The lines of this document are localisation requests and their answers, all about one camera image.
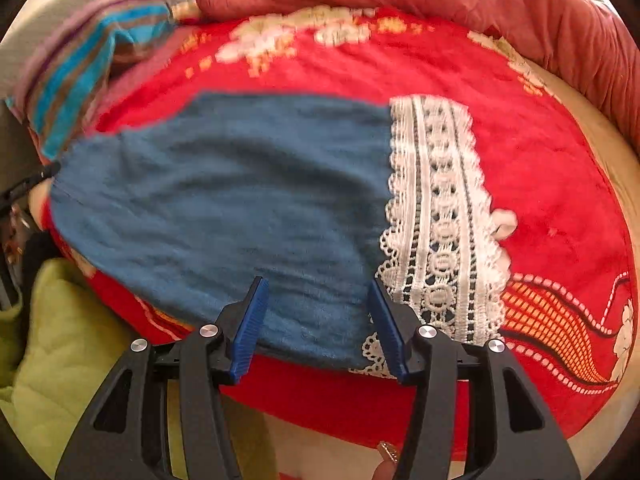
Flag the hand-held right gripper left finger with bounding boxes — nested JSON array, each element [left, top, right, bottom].
[[55, 276, 271, 480]]

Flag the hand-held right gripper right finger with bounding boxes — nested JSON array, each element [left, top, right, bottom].
[[367, 278, 581, 480]]

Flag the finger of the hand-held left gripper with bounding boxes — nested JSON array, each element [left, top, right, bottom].
[[0, 161, 62, 211]]

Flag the blue pants with lace trim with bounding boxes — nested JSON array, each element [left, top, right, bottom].
[[47, 91, 518, 380]]

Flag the striped blue brown towel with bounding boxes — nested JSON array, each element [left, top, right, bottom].
[[5, 0, 176, 161]]

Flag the lime green cloth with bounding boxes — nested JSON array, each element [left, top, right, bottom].
[[0, 257, 278, 480]]

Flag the red floral blanket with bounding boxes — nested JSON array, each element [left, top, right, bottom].
[[30, 5, 638, 480]]

